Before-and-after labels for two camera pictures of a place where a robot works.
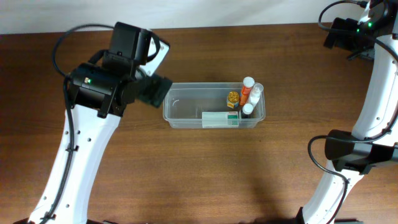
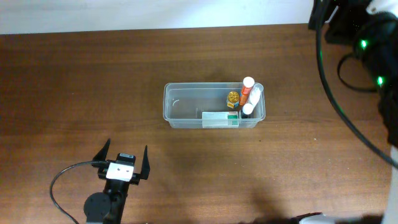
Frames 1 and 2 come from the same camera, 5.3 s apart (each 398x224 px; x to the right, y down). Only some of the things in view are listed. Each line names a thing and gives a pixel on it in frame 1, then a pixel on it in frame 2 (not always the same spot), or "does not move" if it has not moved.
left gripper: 157,92 → 145,170
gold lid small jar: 232,99 does not move
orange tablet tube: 248,83 does not move
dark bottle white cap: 247,109 does not move
